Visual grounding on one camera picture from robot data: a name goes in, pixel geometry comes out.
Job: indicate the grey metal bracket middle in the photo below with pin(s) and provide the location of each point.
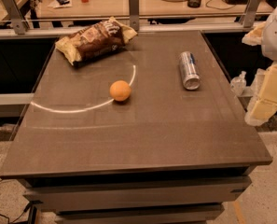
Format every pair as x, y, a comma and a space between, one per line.
134, 14

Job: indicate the silver redbull can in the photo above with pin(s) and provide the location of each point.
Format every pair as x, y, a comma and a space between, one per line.
190, 76

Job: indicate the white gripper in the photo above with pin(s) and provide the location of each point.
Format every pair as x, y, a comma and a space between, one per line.
276, 34

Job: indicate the grey metal bracket right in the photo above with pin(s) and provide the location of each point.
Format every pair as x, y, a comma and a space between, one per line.
248, 17

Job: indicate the clear sanitizer bottle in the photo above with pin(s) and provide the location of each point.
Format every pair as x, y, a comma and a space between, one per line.
238, 83

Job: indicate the grey metal bracket left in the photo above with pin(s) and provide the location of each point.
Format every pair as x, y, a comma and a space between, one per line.
19, 23

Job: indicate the grey table drawer base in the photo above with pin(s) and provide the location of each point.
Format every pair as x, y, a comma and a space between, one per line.
141, 198

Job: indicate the brown chip bag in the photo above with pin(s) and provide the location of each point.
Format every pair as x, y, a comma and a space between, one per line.
95, 40

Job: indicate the orange fruit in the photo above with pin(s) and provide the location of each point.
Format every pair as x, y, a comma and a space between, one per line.
120, 91

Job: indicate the black mesh pen cup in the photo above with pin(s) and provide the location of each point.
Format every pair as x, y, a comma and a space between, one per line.
194, 3

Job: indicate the grey metal bracket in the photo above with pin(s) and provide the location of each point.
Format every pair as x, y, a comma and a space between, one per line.
248, 17
19, 23
134, 14

